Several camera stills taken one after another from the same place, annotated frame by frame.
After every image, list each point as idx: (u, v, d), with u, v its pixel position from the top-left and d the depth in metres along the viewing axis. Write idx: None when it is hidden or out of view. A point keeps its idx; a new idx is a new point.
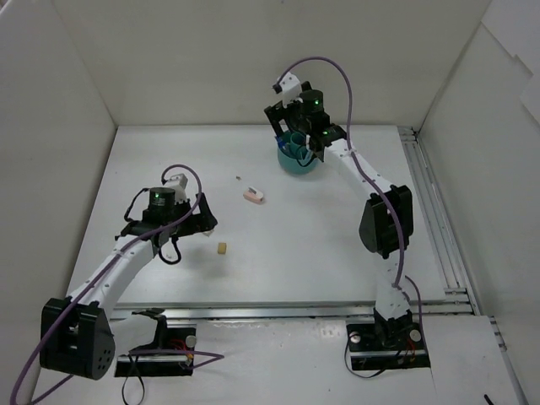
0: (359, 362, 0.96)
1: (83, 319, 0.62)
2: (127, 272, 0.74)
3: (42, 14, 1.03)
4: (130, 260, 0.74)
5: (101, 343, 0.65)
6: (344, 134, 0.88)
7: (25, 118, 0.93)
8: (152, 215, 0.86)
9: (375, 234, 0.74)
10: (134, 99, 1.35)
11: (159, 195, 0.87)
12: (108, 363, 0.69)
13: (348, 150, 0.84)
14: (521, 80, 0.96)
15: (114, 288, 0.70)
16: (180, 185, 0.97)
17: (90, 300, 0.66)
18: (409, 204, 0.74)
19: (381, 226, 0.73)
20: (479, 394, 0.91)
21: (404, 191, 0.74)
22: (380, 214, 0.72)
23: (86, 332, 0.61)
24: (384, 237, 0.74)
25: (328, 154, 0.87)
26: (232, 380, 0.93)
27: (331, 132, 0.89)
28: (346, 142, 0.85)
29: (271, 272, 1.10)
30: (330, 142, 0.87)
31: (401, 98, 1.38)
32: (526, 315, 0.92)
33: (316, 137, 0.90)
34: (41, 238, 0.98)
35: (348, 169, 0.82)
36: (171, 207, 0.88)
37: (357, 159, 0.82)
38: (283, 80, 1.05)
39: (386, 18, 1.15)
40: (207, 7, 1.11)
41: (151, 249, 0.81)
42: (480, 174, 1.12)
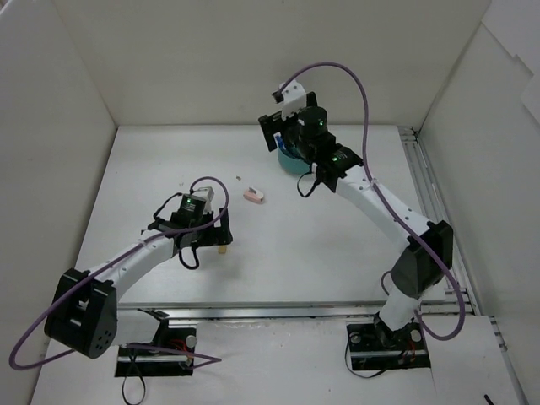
0: (359, 362, 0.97)
1: (96, 294, 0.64)
2: (146, 263, 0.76)
3: (41, 11, 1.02)
4: (151, 251, 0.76)
5: (106, 324, 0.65)
6: (358, 160, 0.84)
7: (24, 120, 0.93)
8: (180, 218, 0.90)
9: (418, 281, 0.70)
10: (133, 98, 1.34)
11: (191, 200, 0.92)
12: (105, 345, 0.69)
13: (369, 181, 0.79)
14: (522, 81, 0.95)
15: (130, 272, 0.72)
16: (208, 197, 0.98)
17: (106, 278, 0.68)
18: (450, 240, 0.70)
19: (423, 271, 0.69)
20: (480, 394, 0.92)
21: (444, 227, 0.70)
22: (422, 258, 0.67)
23: (96, 306, 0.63)
24: (426, 281, 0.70)
25: (342, 186, 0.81)
26: (233, 381, 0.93)
27: (342, 158, 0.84)
28: (365, 171, 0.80)
29: (271, 273, 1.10)
30: (344, 171, 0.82)
31: (401, 97, 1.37)
32: (526, 315, 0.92)
33: (326, 164, 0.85)
34: (41, 239, 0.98)
35: (373, 204, 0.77)
36: (200, 216, 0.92)
37: (380, 192, 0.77)
38: (285, 90, 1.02)
39: (386, 18, 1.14)
40: (205, 5, 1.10)
41: (171, 249, 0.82)
42: (481, 174, 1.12)
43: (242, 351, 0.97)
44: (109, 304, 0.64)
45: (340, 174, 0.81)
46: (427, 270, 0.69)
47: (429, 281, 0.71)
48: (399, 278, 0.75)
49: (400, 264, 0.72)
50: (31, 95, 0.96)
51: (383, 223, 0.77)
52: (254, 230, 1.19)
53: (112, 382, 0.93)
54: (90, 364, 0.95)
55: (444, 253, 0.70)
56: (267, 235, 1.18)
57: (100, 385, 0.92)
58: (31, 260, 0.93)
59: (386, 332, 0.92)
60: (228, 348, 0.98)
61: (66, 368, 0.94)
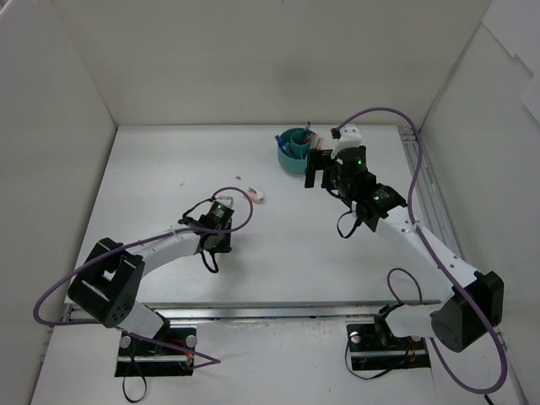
0: (359, 362, 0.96)
1: (126, 263, 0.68)
2: (172, 251, 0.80)
3: (41, 11, 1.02)
4: (179, 240, 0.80)
5: (126, 297, 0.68)
6: (399, 199, 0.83)
7: (24, 120, 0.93)
8: (207, 219, 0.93)
9: (460, 333, 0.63)
10: (133, 98, 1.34)
11: (219, 207, 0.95)
12: (119, 321, 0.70)
13: (411, 224, 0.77)
14: (522, 81, 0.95)
15: (157, 255, 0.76)
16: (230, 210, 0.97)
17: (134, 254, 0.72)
18: (501, 294, 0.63)
19: (468, 324, 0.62)
20: (480, 394, 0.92)
21: (494, 278, 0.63)
22: (467, 312, 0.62)
23: (124, 275, 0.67)
24: (471, 335, 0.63)
25: (385, 226, 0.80)
26: (233, 380, 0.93)
27: (382, 196, 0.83)
28: (408, 212, 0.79)
29: (271, 273, 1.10)
30: (386, 210, 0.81)
31: (401, 98, 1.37)
32: (526, 315, 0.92)
33: (367, 202, 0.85)
34: (41, 239, 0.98)
35: (416, 248, 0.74)
36: (226, 222, 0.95)
37: (423, 237, 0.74)
38: (344, 129, 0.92)
39: (386, 18, 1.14)
40: (205, 6, 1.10)
41: (194, 245, 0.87)
42: (481, 175, 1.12)
43: (242, 350, 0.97)
44: (135, 276, 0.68)
45: (380, 214, 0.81)
46: (473, 325, 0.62)
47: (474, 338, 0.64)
48: (442, 330, 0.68)
49: (441, 315, 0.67)
50: (31, 94, 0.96)
51: (424, 268, 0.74)
52: (254, 231, 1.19)
53: (111, 382, 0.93)
54: (89, 364, 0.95)
55: (493, 309, 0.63)
56: (267, 235, 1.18)
57: (99, 385, 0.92)
58: (31, 260, 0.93)
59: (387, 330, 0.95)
60: (228, 348, 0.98)
61: (66, 368, 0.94)
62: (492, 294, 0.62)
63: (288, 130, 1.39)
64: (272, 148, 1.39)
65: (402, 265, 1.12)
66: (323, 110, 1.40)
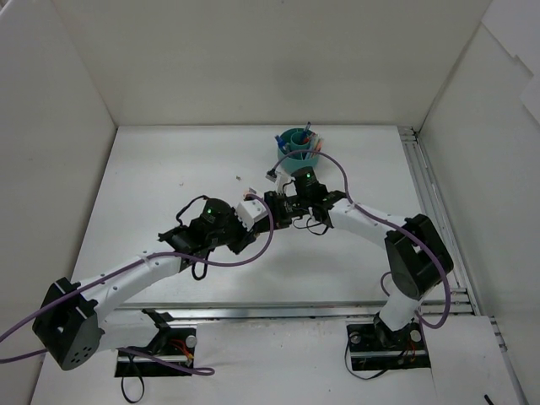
0: (359, 362, 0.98)
1: (77, 312, 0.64)
2: (144, 280, 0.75)
3: (41, 11, 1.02)
4: (149, 271, 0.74)
5: (85, 340, 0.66)
6: (343, 195, 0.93)
7: (24, 120, 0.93)
8: (197, 229, 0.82)
9: (411, 274, 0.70)
10: (133, 99, 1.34)
11: (210, 212, 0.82)
12: (83, 357, 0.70)
13: (351, 204, 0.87)
14: (522, 81, 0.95)
15: (121, 292, 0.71)
16: (254, 218, 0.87)
17: (93, 295, 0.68)
18: (433, 232, 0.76)
19: (414, 264, 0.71)
20: (480, 394, 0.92)
21: (423, 220, 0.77)
22: (403, 247, 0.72)
23: (74, 326, 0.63)
24: (422, 277, 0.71)
25: (333, 217, 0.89)
26: (233, 380, 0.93)
27: (329, 197, 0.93)
28: (348, 199, 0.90)
29: (271, 274, 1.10)
30: (331, 204, 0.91)
31: (401, 98, 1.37)
32: (526, 315, 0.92)
33: (318, 205, 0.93)
34: (40, 237, 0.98)
35: (359, 222, 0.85)
36: (221, 226, 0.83)
37: (363, 208, 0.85)
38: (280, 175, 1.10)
39: (385, 18, 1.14)
40: (205, 6, 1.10)
41: (176, 264, 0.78)
42: (481, 175, 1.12)
43: (241, 350, 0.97)
44: (88, 325, 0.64)
45: (328, 208, 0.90)
46: (419, 264, 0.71)
47: (429, 283, 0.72)
48: (402, 282, 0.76)
49: (393, 265, 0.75)
50: (31, 94, 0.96)
51: (375, 235, 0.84)
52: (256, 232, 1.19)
53: (111, 382, 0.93)
54: (89, 364, 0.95)
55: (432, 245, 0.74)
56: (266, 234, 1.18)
57: (99, 385, 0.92)
58: (31, 260, 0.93)
59: (387, 330, 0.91)
60: (227, 348, 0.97)
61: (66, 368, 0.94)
62: (423, 232, 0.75)
63: (288, 130, 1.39)
64: (272, 148, 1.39)
65: None
66: (323, 110, 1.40)
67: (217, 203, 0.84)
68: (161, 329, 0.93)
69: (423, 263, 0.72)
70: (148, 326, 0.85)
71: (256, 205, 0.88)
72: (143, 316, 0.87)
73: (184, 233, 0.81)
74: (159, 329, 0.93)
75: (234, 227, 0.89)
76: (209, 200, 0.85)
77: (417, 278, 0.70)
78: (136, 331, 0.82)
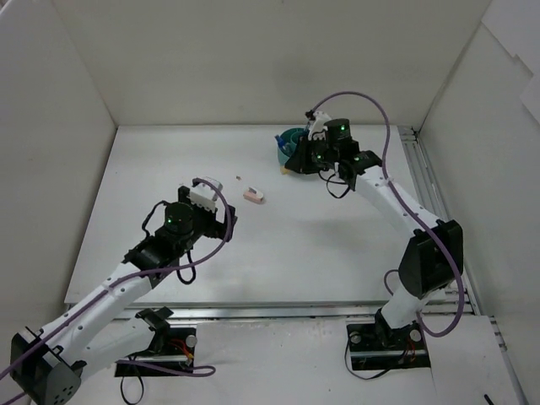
0: (359, 362, 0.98)
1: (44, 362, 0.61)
2: (114, 310, 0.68)
3: (41, 12, 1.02)
4: (116, 299, 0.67)
5: (62, 384, 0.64)
6: (377, 162, 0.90)
7: (25, 121, 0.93)
8: (161, 240, 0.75)
9: (421, 278, 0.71)
10: (133, 98, 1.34)
11: (170, 220, 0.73)
12: (70, 395, 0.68)
13: (384, 180, 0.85)
14: (522, 81, 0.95)
15: (89, 329, 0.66)
16: (211, 198, 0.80)
17: (58, 342, 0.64)
18: (458, 242, 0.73)
19: (428, 267, 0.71)
20: (479, 394, 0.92)
21: (454, 226, 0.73)
22: (424, 251, 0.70)
23: (44, 375, 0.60)
24: (430, 280, 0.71)
25: (361, 183, 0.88)
26: (233, 380, 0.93)
27: (363, 158, 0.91)
28: (382, 170, 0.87)
29: (271, 274, 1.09)
30: (363, 170, 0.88)
31: (402, 97, 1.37)
32: (526, 315, 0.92)
33: (348, 163, 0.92)
34: (40, 238, 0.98)
35: (385, 199, 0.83)
36: (187, 232, 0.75)
37: (395, 189, 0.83)
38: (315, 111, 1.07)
39: (385, 18, 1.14)
40: (205, 6, 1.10)
41: (148, 283, 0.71)
42: (481, 175, 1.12)
43: (241, 350, 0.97)
44: (56, 371, 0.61)
45: (359, 172, 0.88)
46: (430, 272, 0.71)
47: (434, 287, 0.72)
48: (407, 278, 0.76)
49: (407, 260, 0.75)
50: (31, 94, 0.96)
51: (398, 223, 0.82)
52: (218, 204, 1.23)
53: (112, 382, 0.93)
54: None
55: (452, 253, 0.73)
56: (266, 234, 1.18)
57: (100, 385, 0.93)
58: (31, 260, 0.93)
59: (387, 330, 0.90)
60: (227, 348, 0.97)
61: None
62: (451, 240, 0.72)
63: (288, 130, 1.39)
64: (272, 148, 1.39)
65: None
66: (322, 110, 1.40)
67: (178, 208, 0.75)
68: (161, 327, 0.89)
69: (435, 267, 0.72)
70: (142, 332, 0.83)
71: (204, 186, 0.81)
72: (136, 325, 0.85)
73: (149, 246, 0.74)
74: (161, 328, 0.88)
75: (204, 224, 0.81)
76: (170, 205, 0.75)
77: (425, 282, 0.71)
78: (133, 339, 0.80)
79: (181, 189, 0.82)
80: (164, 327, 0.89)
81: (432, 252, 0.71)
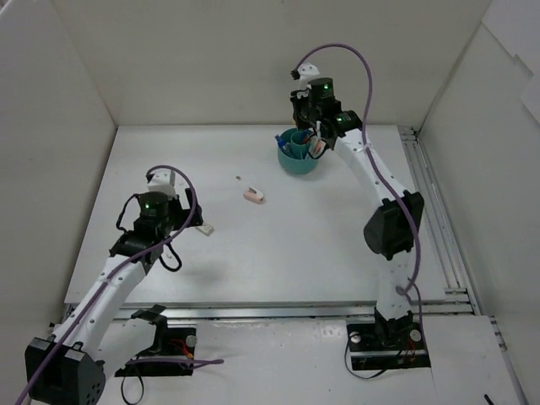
0: (359, 362, 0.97)
1: (68, 360, 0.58)
2: (116, 300, 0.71)
3: (41, 11, 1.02)
4: (117, 289, 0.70)
5: (91, 379, 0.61)
6: (359, 123, 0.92)
7: (25, 120, 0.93)
8: (142, 228, 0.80)
9: (381, 236, 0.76)
10: (133, 98, 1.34)
11: (149, 206, 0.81)
12: (99, 392, 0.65)
13: (362, 144, 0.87)
14: (522, 81, 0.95)
15: (100, 322, 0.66)
16: (171, 183, 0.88)
17: (75, 339, 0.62)
18: (419, 209, 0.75)
19: (389, 229, 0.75)
20: (479, 394, 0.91)
21: (418, 197, 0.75)
22: (390, 217, 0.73)
23: (73, 371, 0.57)
24: (388, 240, 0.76)
25: (340, 145, 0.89)
26: (233, 380, 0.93)
27: (344, 118, 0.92)
28: (361, 135, 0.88)
29: (271, 272, 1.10)
30: (344, 131, 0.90)
31: (401, 98, 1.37)
32: (526, 315, 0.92)
33: (328, 121, 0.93)
34: (40, 237, 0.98)
35: (360, 163, 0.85)
36: (164, 216, 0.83)
37: (371, 155, 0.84)
38: (301, 69, 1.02)
39: (385, 18, 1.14)
40: (205, 6, 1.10)
41: (141, 269, 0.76)
42: (481, 175, 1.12)
43: (241, 350, 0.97)
44: (84, 366, 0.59)
45: (340, 133, 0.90)
46: (391, 232, 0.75)
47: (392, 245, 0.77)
48: (369, 235, 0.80)
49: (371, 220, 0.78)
50: (31, 94, 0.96)
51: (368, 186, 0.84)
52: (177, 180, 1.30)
53: (112, 382, 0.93)
54: None
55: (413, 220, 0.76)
56: (266, 234, 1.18)
57: None
58: (31, 260, 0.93)
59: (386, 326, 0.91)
60: (227, 348, 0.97)
61: None
62: (413, 207, 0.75)
63: (288, 130, 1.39)
64: (272, 148, 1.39)
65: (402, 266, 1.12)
66: None
67: (151, 196, 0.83)
68: (157, 323, 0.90)
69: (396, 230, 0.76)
70: (142, 329, 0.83)
71: (159, 176, 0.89)
72: (135, 322, 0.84)
73: (131, 235, 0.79)
74: (156, 323, 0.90)
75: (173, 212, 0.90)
76: (142, 196, 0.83)
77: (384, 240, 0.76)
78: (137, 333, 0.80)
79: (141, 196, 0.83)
80: (158, 322, 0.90)
81: (396, 218, 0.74)
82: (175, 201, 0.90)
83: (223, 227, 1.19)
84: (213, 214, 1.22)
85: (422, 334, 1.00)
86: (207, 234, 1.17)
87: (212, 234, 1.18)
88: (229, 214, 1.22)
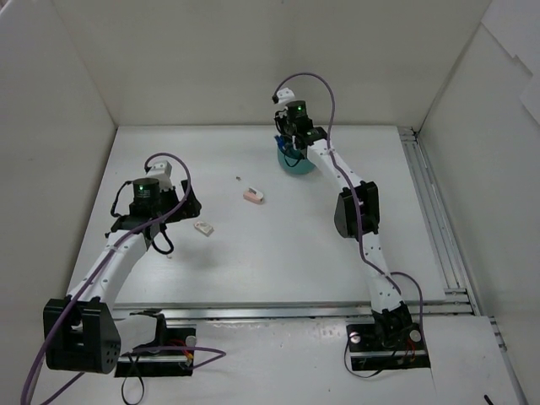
0: (359, 362, 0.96)
1: (87, 314, 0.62)
2: (124, 266, 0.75)
3: (41, 12, 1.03)
4: (124, 255, 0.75)
5: (110, 336, 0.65)
6: (325, 135, 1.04)
7: (25, 121, 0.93)
8: (137, 208, 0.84)
9: (346, 223, 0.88)
10: (133, 98, 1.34)
11: (143, 187, 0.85)
12: (116, 359, 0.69)
13: (326, 150, 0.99)
14: (521, 81, 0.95)
15: (111, 283, 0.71)
16: (165, 173, 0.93)
17: (90, 296, 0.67)
18: (375, 197, 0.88)
19: (351, 215, 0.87)
20: (480, 394, 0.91)
21: (371, 186, 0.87)
22: (348, 205, 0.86)
23: (94, 322, 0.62)
24: (353, 225, 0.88)
25: (310, 153, 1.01)
26: (233, 380, 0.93)
27: (314, 132, 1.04)
28: (326, 142, 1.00)
29: (270, 273, 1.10)
30: (313, 142, 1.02)
31: (401, 98, 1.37)
32: (526, 315, 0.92)
33: (301, 137, 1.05)
34: (40, 237, 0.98)
35: (326, 164, 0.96)
36: (158, 197, 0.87)
37: (333, 157, 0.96)
38: (279, 93, 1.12)
39: (386, 18, 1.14)
40: (206, 7, 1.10)
41: (143, 242, 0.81)
42: (481, 175, 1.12)
43: (241, 350, 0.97)
44: (104, 319, 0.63)
45: (309, 144, 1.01)
46: (353, 219, 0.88)
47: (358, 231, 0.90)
48: (339, 225, 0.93)
49: (338, 212, 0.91)
50: (31, 95, 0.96)
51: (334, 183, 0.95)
52: (177, 170, 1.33)
53: (112, 382, 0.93)
54: None
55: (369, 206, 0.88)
56: (264, 234, 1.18)
57: (100, 385, 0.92)
58: (31, 259, 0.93)
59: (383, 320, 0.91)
60: (227, 348, 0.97)
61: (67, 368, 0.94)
62: (369, 196, 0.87)
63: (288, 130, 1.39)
64: (272, 148, 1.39)
65: (402, 266, 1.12)
66: (323, 110, 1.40)
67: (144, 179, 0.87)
68: (157, 319, 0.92)
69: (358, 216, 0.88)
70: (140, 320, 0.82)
71: (156, 167, 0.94)
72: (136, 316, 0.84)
73: (128, 216, 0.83)
74: (157, 319, 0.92)
75: (167, 197, 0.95)
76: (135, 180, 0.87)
77: (349, 227, 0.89)
78: (138, 326, 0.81)
79: (134, 183, 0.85)
80: (159, 319, 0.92)
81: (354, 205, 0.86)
82: (170, 191, 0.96)
83: (223, 227, 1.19)
84: (213, 215, 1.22)
85: (422, 334, 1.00)
86: (207, 233, 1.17)
87: (212, 235, 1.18)
88: (229, 214, 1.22)
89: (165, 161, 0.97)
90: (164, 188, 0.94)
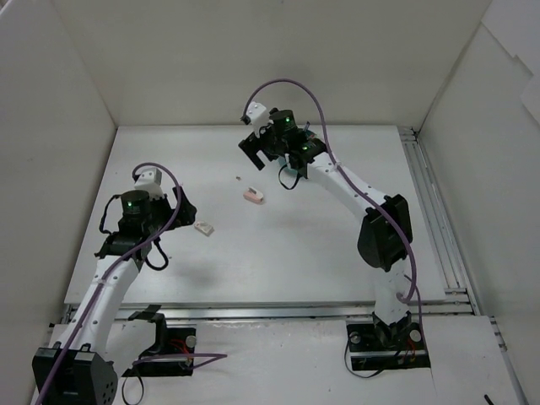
0: (359, 362, 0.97)
1: (78, 364, 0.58)
2: (115, 299, 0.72)
3: (41, 11, 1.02)
4: (114, 288, 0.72)
5: (105, 378, 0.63)
6: (324, 148, 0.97)
7: (26, 121, 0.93)
8: (127, 225, 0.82)
9: (377, 249, 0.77)
10: (132, 98, 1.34)
11: (132, 204, 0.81)
12: (111, 392, 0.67)
13: (332, 164, 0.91)
14: (522, 80, 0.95)
15: (103, 323, 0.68)
16: (156, 182, 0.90)
17: (81, 342, 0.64)
18: (405, 212, 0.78)
19: (381, 239, 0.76)
20: (480, 394, 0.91)
21: (400, 200, 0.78)
22: (378, 227, 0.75)
23: (86, 375, 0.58)
24: (386, 249, 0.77)
25: (314, 171, 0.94)
26: (233, 381, 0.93)
27: (310, 147, 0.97)
28: (329, 156, 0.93)
29: (270, 273, 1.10)
30: (311, 158, 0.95)
31: (401, 98, 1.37)
32: (526, 316, 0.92)
33: (297, 153, 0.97)
34: (40, 237, 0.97)
35: (336, 182, 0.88)
36: (148, 211, 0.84)
37: (344, 172, 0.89)
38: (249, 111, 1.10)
39: (385, 17, 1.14)
40: (205, 6, 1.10)
41: (133, 268, 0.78)
42: (481, 175, 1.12)
43: (240, 350, 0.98)
44: (96, 367, 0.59)
45: (309, 160, 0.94)
46: (385, 241, 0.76)
47: (391, 253, 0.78)
48: (365, 253, 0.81)
49: (363, 237, 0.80)
50: (31, 94, 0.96)
51: (350, 202, 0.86)
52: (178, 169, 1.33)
53: None
54: None
55: (402, 223, 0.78)
56: (264, 234, 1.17)
57: None
58: (31, 259, 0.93)
59: (386, 329, 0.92)
60: (227, 348, 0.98)
61: None
62: (398, 212, 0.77)
63: None
64: None
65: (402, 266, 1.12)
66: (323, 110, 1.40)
67: (133, 194, 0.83)
68: (156, 321, 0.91)
69: (389, 235, 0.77)
70: (142, 330, 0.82)
71: (145, 175, 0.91)
72: (136, 323, 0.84)
73: (117, 235, 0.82)
74: (155, 321, 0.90)
75: (159, 206, 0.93)
76: (124, 194, 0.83)
77: (380, 251, 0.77)
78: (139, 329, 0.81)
79: (122, 199, 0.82)
80: (157, 321, 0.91)
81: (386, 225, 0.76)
82: (162, 200, 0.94)
83: (224, 227, 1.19)
84: (213, 215, 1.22)
85: (422, 334, 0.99)
86: (207, 233, 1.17)
87: (212, 235, 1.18)
88: (229, 215, 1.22)
89: (154, 169, 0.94)
90: (154, 196, 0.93)
